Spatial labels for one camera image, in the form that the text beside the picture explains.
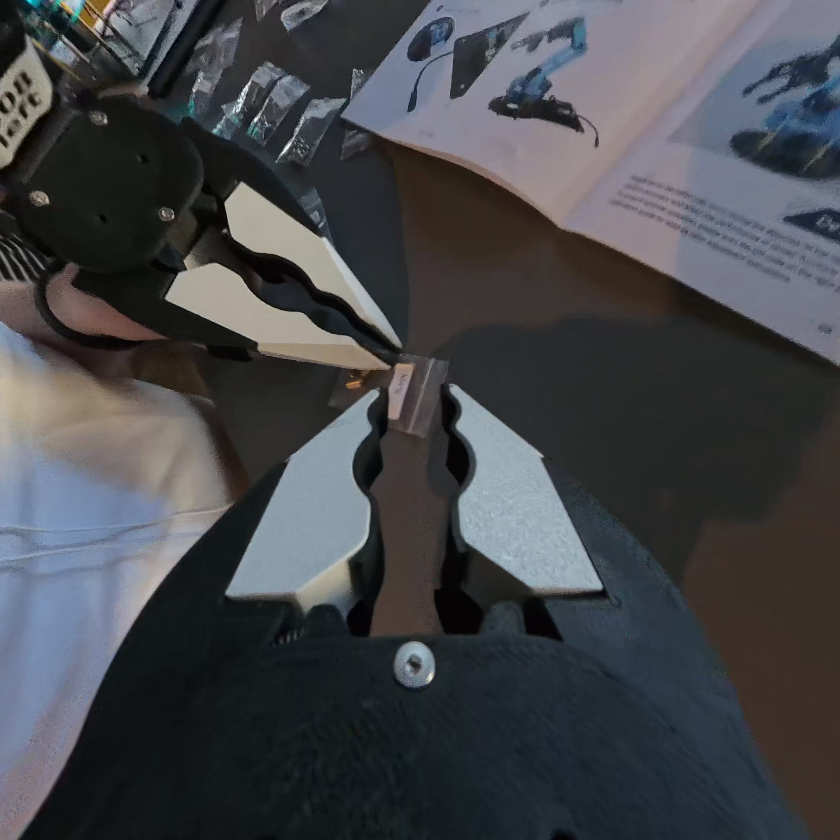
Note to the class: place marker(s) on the printed instruction manual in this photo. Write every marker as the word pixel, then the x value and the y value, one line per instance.
pixel 623 98

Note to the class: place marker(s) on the small clear screw pouch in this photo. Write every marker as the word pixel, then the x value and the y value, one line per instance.
pixel 417 400

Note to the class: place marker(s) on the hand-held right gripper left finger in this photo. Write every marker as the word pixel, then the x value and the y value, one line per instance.
pixel 308 525

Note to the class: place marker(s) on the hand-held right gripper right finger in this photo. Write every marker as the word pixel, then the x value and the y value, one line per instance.
pixel 525 525

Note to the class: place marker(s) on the scatter of clear screw bags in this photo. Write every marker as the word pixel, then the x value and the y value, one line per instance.
pixel 282 112

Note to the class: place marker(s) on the person in white shirt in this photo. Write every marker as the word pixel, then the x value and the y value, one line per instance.
pixel 78 525

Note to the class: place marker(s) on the dark work desk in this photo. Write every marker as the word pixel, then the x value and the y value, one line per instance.
pixel 589 427

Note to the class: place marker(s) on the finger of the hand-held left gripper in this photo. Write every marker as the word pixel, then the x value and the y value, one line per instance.
pixel 282 229
pixel 229 302

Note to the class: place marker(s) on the striped cloth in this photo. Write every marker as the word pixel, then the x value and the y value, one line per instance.
pixel 20 259

